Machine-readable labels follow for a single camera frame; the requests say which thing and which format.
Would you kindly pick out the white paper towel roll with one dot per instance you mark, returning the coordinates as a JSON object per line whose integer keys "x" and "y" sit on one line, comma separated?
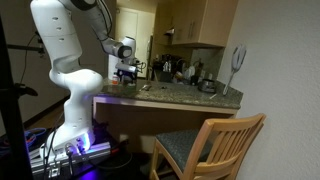
{"x": 112, "y": 61}

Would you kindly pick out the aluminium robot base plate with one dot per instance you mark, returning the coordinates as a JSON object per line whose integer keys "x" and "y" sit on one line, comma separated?
{"x": 49, "y": 163}

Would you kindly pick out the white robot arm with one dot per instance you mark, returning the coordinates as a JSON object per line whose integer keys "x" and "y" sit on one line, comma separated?
{"x": 55, "y": 27}

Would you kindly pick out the orange label pill bottle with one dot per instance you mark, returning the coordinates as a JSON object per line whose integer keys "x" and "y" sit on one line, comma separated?
{"x": 115, "y": 79}

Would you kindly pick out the black tripod pole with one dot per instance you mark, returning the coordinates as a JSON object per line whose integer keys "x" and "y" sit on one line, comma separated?
{"x": 11, "y": 116}

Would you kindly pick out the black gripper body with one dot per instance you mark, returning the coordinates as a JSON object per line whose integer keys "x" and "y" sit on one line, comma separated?
{"x": 127, "y": 73}

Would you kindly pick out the wooden upper cabinet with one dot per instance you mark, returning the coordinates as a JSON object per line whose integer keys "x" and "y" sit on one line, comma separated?
{"x": 194, "y": 23}

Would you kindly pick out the wooden chair with green seat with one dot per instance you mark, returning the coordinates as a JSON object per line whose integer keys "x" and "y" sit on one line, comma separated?
{"x": 213, "y": 152}

